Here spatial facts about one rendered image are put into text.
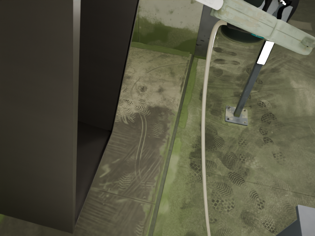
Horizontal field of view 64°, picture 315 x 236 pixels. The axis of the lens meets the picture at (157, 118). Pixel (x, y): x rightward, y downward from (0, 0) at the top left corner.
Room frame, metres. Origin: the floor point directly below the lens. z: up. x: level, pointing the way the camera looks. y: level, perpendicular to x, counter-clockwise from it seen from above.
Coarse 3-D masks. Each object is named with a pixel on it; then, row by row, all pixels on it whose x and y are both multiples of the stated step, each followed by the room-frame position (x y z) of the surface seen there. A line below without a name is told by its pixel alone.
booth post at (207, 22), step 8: (208, 8) 2.44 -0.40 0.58; (208, 16) 2.44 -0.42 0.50; (200, 24) 2.45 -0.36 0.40; (208, 24) 2.43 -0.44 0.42; (200, 32) 2.44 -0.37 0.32; (208, 32) 2.43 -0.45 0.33; (200, 40) 2.44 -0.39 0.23; (208, 40) 2.43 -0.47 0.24; (200, 48) 2.44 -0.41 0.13; (200, 56) 2.44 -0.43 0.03
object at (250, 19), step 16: (208, 0) 0.51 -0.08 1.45; (224, 0) 0.52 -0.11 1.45; (240, 0) 0.53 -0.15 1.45; (224, 16) 0.51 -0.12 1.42; (240, 16) 0.52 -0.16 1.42; (256, 16) 0.53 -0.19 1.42; (272, 16) 0.56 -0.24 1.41; (256, 32) 0.53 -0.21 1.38; (272, 32) 0.55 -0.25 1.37; (288, 32) 0.56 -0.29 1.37; (304, 32) 0.59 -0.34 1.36; (288, 48) 0.58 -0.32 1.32; (304, 48) 0.57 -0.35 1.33
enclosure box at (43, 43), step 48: (0, 0) 0.32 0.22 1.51; (48, 0) 0.32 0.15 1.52; (96, 0) 0.93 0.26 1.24; (0, 48) 0.33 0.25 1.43; (48, 48) 0.32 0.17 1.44; (96, 48) 0.93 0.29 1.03; (0, 96) 0.33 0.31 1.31; (48, 96) 0.32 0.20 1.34; (96, 96) 0.94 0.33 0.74; (0, 144) 0.34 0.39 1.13; (48, 144) 0.33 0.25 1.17; (96, 144) 0.82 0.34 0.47; (0, 192) 0.36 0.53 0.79; (48, 192) 0.34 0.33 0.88
